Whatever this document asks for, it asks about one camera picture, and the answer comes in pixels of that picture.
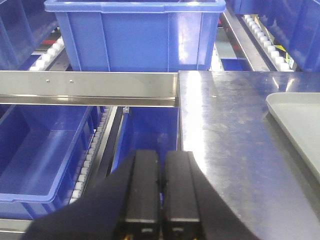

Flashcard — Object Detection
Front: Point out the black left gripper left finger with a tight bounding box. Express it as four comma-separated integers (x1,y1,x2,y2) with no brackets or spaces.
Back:
22,150,160,240

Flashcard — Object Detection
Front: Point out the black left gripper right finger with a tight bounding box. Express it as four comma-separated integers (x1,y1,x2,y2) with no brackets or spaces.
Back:
162,151,258,240

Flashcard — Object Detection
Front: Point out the steel shelf crossbar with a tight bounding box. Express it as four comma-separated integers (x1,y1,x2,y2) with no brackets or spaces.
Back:
0,70,179,107

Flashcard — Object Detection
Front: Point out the blue bin lower centre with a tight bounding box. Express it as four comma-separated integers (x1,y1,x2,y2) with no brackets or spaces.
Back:
112,106,180,176

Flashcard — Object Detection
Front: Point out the blue bin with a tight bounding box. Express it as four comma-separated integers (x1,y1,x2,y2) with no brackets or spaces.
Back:
112,106,180,176
227,0,320,72
0,104,100,220
44,0,226,72

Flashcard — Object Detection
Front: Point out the blue bin lower left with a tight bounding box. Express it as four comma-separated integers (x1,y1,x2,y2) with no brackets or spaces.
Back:
0,104,100,220

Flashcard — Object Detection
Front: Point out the grey metal tray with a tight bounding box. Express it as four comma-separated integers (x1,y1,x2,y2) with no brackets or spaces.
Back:
266,92,320,179

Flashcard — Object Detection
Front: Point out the blue bin front left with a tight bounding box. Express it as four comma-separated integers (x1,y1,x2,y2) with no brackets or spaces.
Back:
44,0,226,72

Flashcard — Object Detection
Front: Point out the blue bin front right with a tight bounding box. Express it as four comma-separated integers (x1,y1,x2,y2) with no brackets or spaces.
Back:
227,0,320,72

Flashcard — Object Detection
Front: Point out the white roller conveyor rail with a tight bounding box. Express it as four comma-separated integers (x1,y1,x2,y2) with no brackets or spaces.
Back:
243,14,293,72

